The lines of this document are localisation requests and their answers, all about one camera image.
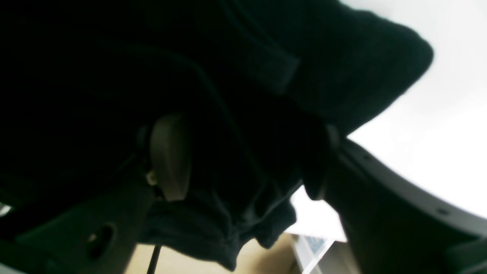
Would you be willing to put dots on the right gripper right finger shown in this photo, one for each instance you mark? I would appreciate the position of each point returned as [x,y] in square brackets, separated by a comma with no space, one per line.
[392,226]

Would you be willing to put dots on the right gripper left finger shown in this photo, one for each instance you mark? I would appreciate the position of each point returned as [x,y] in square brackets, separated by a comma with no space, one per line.
[95,229]

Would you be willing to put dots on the black printed T-shirt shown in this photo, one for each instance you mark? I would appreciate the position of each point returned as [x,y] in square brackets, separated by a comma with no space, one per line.
[81,80]

